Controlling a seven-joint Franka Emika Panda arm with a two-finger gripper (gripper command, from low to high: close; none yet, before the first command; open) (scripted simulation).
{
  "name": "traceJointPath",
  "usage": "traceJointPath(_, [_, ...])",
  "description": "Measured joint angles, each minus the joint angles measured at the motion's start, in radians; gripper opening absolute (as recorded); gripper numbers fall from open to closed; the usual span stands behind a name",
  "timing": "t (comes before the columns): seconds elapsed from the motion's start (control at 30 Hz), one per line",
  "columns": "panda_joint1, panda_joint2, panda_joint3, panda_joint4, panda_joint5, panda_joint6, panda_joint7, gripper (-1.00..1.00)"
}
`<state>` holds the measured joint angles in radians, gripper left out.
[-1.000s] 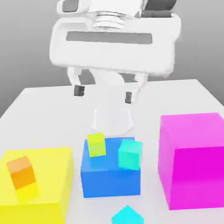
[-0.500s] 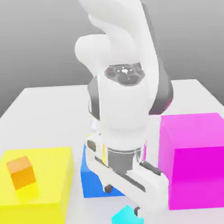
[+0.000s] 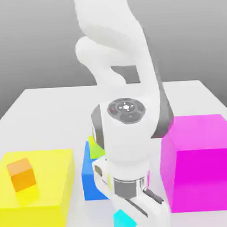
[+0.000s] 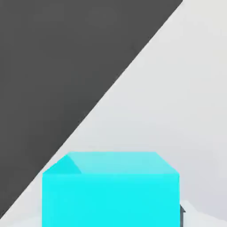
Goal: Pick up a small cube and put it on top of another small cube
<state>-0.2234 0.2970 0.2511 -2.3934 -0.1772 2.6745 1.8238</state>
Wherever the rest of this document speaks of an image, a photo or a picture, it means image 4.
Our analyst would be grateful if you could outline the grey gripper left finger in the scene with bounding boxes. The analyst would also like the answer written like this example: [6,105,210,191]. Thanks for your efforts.
[15,215,43,227]

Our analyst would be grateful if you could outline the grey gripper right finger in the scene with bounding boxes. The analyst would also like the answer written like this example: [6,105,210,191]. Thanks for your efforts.
[179,200,219,227]

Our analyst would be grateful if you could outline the small cyan cube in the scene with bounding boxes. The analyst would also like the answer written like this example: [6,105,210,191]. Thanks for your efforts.
[42,151,180,227]

